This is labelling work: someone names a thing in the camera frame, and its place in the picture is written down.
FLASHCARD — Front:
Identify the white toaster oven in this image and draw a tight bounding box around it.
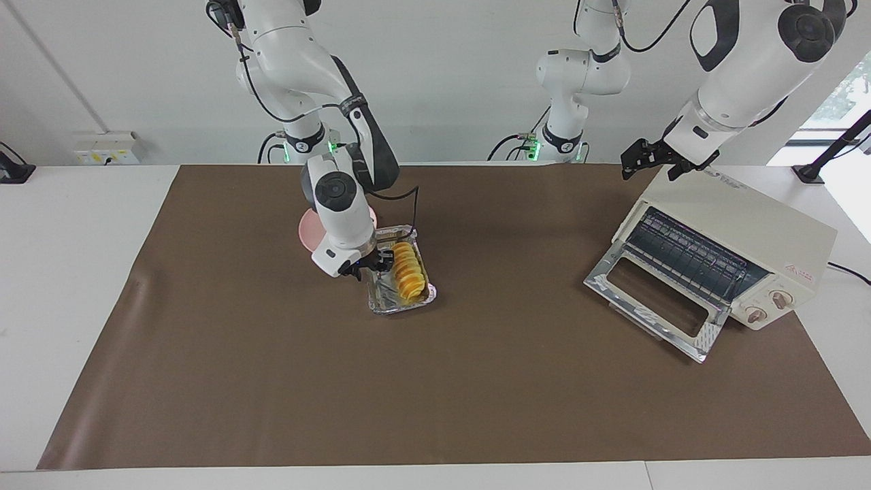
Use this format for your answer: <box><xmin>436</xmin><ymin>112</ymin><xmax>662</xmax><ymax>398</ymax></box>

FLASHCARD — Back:
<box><xmin>612</xmin><ymin>165</ymin><xmax>839</xmax><ymax>332</ymax></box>

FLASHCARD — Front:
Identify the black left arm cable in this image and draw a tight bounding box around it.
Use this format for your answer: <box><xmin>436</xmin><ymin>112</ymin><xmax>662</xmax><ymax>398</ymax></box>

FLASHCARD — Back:
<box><xmin>573</xmin><ymin>0</ymin><xmax>790</xmax><ymax>127</ymax></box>

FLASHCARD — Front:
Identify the black right base cable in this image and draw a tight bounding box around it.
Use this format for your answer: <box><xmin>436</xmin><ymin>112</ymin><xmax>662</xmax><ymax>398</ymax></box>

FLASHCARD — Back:
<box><xmin>257</xmin><ymin>131</ymin><xmax>288</xmax><ymax>165</ymax></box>

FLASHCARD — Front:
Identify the black left base cable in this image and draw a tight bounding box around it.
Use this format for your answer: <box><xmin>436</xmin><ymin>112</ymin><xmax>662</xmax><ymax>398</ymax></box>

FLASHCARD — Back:
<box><xmin>487</xmin><ymin>102</ymin><xmax>553</xmax><ymax>163</ymax></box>

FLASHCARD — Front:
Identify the pink round plate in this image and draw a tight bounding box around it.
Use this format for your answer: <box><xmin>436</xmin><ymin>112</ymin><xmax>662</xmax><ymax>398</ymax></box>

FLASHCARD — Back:
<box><xmin>299</xmin><ymin>207</ymin><xmax>378</xmax><ymax>252</ymax></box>

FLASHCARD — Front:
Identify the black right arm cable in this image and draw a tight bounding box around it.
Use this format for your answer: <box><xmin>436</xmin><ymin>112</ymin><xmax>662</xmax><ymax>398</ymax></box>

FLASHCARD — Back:
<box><xmin>208</xmin><ymin>0</ymin><xmax>421</xmax><ymax>249</ymax></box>

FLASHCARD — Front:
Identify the oven wire rack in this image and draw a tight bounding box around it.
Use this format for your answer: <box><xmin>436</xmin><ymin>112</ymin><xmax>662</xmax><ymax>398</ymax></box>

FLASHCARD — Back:
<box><xmin>629</xmin><ymin>208</ymin><xmax>766</xmax><ymax>307</ymax></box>

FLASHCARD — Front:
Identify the glass oven door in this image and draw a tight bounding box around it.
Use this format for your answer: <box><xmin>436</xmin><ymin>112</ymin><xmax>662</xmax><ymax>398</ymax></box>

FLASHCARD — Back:
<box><xmin>584</xmin><ymin>244</ymin><xmax>732</xmax><ymax>363</ymax></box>

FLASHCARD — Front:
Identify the brown table mat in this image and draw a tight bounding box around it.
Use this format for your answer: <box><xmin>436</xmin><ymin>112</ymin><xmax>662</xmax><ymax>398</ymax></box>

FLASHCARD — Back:
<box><xmin>37</xmin><ymin>163</ymin><xmax>871</xmax><ymax>470</ymax></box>

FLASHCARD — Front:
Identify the black base cable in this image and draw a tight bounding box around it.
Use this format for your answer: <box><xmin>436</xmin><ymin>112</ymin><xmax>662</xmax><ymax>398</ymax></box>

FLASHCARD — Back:
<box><xmin>487</xmin><ymin>102</ymin><xmax>553</xmax><ymax>163</ymax></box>
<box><xmin>257</xmin><ymin>131</ymin><xmax>288</xmax><ymax>165</ymax></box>

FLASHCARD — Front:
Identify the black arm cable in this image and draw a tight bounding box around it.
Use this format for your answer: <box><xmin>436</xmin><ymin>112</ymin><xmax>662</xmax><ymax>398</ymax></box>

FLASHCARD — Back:
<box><xmin>573</xmin><ymin>0</ymin><xmax>790</xmax><ymax>127</ymax></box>
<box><xmin>208</xmin><ymin>0</ymin><xmax>421</xmax><ymax>249</ymax></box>

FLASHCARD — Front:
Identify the black table clamp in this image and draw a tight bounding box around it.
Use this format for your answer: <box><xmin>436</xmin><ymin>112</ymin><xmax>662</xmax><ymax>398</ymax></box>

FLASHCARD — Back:
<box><xmin>0</xmin><ymin>142</ymin><xmax>36</xmax><ymax>184</ymax></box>

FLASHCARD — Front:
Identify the golden ridged bread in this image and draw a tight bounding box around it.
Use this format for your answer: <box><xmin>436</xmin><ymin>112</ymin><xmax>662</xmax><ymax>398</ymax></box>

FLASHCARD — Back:
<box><xmin>391</xmin><ymin>242</ymin><xmax>430</xmax><ymax>306</ymax></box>

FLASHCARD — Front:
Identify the white wall socket box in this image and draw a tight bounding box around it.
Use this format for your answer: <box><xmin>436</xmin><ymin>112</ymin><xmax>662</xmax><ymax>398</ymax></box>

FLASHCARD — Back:
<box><xmin>73</xmin><ymin>133</ymin><xmax>142</xmax><ymax>165</ymax></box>

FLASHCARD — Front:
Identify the black oven power cable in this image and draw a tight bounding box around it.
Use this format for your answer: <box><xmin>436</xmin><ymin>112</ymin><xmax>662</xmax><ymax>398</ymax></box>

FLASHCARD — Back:
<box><xmin>827</xmin><ymin>261</ymin><xmax>871</xmax><ymax>286</ymax></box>

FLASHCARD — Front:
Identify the aluminium foil tray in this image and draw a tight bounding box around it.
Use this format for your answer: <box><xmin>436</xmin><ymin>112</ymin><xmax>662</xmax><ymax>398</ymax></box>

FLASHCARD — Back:
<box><xmin>367</xmin><ymin>228</ymin><xmax>438</xmax><ymax>315</ymax></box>

